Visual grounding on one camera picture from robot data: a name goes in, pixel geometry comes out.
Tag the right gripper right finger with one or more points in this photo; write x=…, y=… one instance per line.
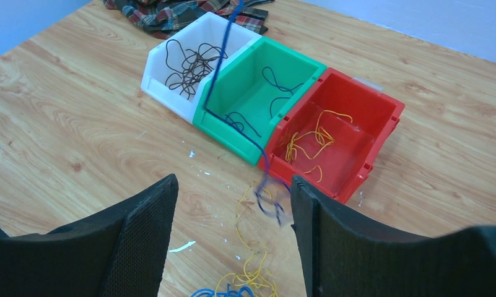
x=345, y=253

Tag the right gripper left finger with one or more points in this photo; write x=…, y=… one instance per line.
x=118, y=251

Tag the cable ball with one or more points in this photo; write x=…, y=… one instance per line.
x=254, y=279

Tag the red plastic bin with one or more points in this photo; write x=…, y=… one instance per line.
x=332, y=135

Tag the white plastic bin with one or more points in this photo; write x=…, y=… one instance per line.
x=177, y=70

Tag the green plastic bin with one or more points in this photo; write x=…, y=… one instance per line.
x=252, y=94

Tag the plaid flannel shirt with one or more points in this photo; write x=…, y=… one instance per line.
x=162, y=19

